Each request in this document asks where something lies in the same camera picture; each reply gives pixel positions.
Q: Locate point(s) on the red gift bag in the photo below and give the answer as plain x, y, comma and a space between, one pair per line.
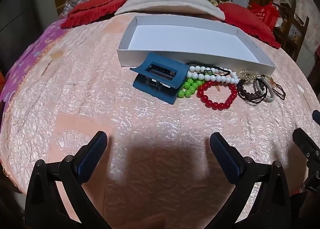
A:
268, 14

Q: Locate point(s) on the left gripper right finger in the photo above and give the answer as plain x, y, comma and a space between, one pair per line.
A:
269, 209

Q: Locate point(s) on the wooden chair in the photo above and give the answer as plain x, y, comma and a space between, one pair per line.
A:
292, 31

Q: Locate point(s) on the grey refrigerator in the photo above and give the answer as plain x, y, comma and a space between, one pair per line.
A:
22, 23

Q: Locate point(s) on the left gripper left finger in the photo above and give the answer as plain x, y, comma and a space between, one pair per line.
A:
44, 207

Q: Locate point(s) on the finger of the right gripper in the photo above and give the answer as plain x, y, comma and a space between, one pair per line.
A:
316, 116
306, 145

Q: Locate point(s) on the blue hair claw clip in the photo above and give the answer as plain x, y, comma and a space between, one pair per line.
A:
160, 77

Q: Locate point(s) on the beige pillow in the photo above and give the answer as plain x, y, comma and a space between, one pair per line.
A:
185, 7

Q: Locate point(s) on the white cardboard box tray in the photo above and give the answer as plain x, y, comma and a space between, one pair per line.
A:
190, 39

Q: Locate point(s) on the right red cushion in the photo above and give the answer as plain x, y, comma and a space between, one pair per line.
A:
248, 22

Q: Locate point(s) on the silver woven bangle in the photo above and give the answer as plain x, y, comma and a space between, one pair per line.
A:
264, 89

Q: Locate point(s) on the purple floral sheet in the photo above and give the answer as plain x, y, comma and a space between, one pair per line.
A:
28, 58

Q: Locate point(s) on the left red fringed cushion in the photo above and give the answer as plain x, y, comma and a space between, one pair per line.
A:
90, 11

